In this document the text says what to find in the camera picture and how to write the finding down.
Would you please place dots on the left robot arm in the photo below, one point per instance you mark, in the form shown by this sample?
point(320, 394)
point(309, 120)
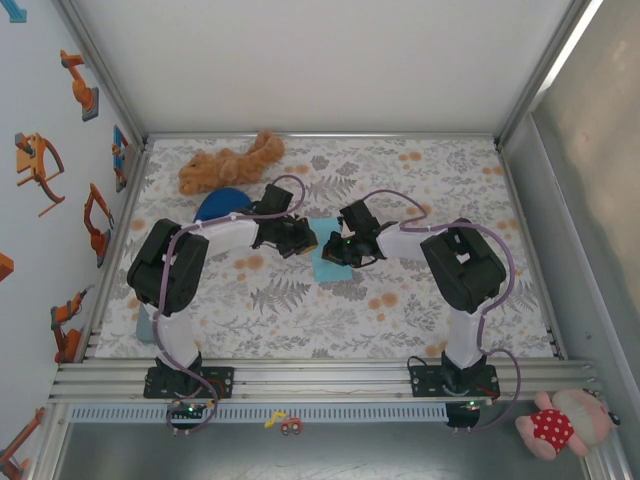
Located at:
point(167, 265)

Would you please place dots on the blue cap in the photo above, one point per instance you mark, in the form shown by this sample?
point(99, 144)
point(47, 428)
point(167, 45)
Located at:
point(222, 202)

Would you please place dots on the aluminium frame rail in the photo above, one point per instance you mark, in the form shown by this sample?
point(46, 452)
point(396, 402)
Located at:
point(325, 380)
point(517, 200)
point(116, 250)
point(99, 65)
point(375, 135)
point(550, 65)

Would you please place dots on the blue and orange wall sticker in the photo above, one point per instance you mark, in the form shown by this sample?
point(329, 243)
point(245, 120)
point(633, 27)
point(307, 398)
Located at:
point(120, 150)

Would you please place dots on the small red car figure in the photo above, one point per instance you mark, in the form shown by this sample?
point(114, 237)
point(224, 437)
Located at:
point(291, 427)

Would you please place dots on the pink doll red dotted dress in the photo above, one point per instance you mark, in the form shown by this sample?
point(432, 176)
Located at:
point(550, 425)

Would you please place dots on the orange block wall sticker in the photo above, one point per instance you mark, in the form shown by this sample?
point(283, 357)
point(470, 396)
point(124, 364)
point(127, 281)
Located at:
point(5, 267)

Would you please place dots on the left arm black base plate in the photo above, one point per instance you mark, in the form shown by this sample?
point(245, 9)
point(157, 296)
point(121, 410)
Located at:
point(225, 382)

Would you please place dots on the brown teddy bear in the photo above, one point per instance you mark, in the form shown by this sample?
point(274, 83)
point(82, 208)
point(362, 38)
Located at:
point(235, 167)

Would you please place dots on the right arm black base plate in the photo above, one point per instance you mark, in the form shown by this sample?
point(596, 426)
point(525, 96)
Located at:
point(422, 382)

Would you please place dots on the small yellow note figure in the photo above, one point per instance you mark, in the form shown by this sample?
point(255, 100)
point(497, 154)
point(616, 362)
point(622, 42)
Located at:
point(275, 419)

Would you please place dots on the orange gripper wall sticker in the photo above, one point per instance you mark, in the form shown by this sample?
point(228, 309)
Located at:
point(35, 160)

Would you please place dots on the light blue paper sheet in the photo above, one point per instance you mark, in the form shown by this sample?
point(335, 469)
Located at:
point(327, 272)

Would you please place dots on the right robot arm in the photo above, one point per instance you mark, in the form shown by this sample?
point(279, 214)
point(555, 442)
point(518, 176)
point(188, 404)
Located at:
point(462, 265)

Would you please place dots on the floral tablecloth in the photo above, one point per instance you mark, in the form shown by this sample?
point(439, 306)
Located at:
point(350, 325)

